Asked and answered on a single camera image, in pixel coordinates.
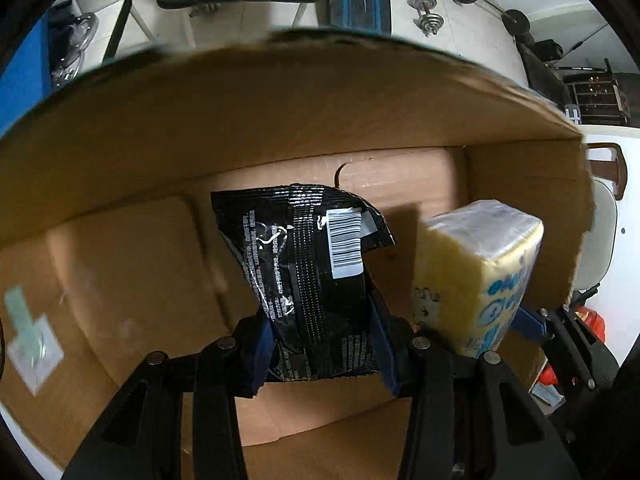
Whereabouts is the yellow sponge pack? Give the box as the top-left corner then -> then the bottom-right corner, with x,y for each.
412,200 -> 544,358

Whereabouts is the black snack packet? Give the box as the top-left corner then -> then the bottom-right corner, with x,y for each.
210,183 -> 395,382

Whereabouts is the brown cardboard box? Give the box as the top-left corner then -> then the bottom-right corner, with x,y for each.
1,29 -> 594,467

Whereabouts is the chrome dumbbell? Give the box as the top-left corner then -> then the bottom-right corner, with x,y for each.
408,0 -> 445,36

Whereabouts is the blue folded mat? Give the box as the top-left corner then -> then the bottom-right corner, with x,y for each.
0,13 -> 52,136

